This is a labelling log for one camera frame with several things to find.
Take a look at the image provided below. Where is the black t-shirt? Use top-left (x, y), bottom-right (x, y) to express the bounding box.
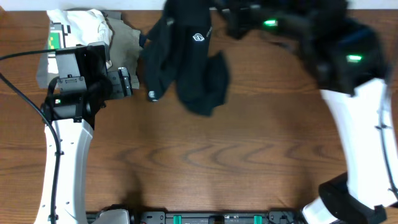
top-left (141, 0), bottom-right (229, 116)

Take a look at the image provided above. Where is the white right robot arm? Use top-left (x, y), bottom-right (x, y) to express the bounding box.
top-left (213, 1), bottom-right (397, 223)

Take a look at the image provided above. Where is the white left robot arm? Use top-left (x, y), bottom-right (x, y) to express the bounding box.
top-left (35, 42), bottom-right (132, 224)

